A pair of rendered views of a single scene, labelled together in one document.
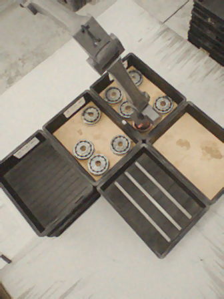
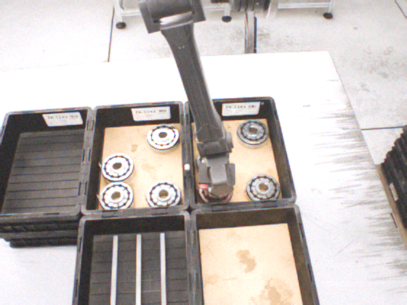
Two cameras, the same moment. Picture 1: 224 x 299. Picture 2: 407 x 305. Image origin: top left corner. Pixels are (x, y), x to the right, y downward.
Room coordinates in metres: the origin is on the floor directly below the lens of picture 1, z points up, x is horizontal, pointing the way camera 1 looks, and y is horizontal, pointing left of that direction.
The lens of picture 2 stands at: (0.02, -0.32, 1.89)
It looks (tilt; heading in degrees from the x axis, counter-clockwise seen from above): 55 degrees down; 29
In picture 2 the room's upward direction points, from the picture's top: straight up
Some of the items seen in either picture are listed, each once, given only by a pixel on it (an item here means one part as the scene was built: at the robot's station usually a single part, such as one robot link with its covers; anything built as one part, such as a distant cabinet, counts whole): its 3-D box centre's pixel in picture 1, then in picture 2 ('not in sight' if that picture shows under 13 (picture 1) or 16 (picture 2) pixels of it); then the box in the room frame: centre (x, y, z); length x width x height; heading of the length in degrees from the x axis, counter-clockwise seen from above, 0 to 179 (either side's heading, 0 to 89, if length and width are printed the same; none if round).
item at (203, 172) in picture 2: (142, 112); (216, 169); (0.54, -0.07, 0.98); 0.10 x 0.07 x 0.07; 118
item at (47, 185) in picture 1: (45, 181); (45, 169); (0.35, 0.44, 0.87); 0.40 x 0.30 x 0.11; 33
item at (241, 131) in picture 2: (133, 78); (253, 131); (0.80, -0.07, 0.86); 0.10 x 0.10 x 0.01
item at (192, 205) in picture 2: (137, 94); (235, 149); (0.67, -0.07, 0.92); 0.40 x 0.30 x 0.02; 33
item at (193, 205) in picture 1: (151, 198); (136, 292); (0.17, -0.03, 0.87); 0.40 x 0.30 x 0.11; 33
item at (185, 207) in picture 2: (91, 135); (136, 154); (0.51, 0.19, 0.92); 0.40 x 0.30 x 0.02; 33
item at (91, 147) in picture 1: (83, 149); (117, 167); (0.47, 0.24, 0.86); 0.10 x 0.10 x 0.01
